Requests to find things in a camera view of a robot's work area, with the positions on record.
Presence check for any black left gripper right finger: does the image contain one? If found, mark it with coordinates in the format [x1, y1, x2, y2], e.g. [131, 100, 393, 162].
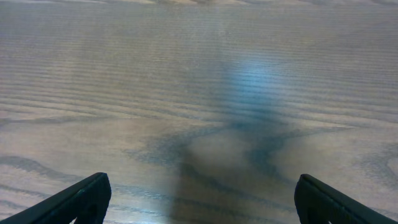
[294, 174, 397, 224]

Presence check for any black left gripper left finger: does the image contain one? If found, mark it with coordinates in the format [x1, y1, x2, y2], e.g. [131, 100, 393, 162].
[1, 172, 111, 224]

